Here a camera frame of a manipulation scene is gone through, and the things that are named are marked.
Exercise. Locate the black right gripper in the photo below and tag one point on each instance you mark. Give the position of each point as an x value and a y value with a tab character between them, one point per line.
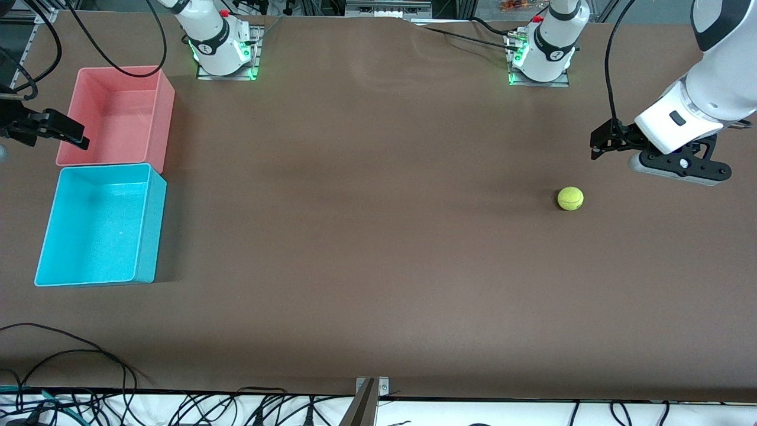
18	127

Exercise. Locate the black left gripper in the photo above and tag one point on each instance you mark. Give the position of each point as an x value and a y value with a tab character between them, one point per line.
622	135

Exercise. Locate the yellow tennis ball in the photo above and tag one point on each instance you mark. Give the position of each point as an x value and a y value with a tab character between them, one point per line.
570	199

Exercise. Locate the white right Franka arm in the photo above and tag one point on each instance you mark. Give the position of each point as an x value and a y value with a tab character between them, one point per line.
213	41

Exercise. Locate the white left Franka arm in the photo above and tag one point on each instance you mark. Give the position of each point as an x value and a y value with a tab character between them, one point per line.
721	83

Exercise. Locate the pink plastic bin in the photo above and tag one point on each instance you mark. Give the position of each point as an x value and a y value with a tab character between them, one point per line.
118	118

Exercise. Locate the blue plastic bin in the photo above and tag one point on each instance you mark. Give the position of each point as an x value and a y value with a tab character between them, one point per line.
94	236

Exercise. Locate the perforated metal strip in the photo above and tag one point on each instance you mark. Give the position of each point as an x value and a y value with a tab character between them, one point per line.
26	53

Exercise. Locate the orange objects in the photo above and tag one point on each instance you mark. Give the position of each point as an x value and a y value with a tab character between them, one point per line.
514	6

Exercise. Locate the brown table cover sheet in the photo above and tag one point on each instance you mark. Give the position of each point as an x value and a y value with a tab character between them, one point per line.
378	236

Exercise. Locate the grey metal box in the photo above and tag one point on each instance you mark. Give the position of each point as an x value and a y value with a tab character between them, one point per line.
387	9

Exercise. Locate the grey metal pole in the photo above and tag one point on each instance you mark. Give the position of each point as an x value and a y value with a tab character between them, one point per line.
361	411

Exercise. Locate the aluminium frame corner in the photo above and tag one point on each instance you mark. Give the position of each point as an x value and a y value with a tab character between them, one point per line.
50	15

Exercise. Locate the aluminium frame profile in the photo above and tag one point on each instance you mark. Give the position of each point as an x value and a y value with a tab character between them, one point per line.
604	9

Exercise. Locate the silver metal bracket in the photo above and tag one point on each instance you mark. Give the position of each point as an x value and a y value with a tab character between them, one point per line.
383	387

